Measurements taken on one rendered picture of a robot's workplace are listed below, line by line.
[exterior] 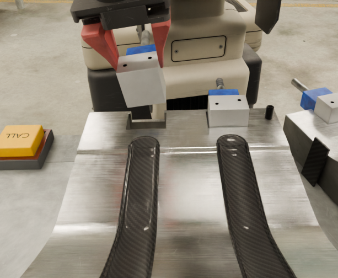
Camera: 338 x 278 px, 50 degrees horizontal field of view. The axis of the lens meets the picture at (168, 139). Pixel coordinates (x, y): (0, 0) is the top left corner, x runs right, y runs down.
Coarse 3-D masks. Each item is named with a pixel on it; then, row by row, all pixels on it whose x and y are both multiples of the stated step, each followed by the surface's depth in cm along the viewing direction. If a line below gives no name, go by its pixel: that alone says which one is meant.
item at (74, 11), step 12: (84, 0) 38; (96, 0) 38; (108, 0) 36; (120, 0) 36; (132, 0) 36; (144, 0) 36; (156, 0) 36; (168, 0) 36; (72, 12) 37; (84, 12) 37; (96, 12) 37
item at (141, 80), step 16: (144, 32) 52; (128, 48) 48; (144, 48) 48; (128, 64) 43; (144, 64) 43; (128, 80) 43; (144, 80) 43; (160, 80) 43; (128, 96) 45; (144, 96) 45; (160, 96) 45
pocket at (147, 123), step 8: (128, 120) 51; (136, 120) 52; (144, 120) 52; (152, 120) 52; (160, 120) 52; (128, 128) 51; (136, 128) 53; (144, 128) 53; (152, 128) 53; (160, 128) 53
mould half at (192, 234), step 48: (96, 144) 46; (192, 144) 45; (288, 144) 44; (96, 192) 40; (192, 192) 39; (288, 192) 39; (48, 240) 34; (96, 240) 34; (192, 240) 33; (288, 240) 33
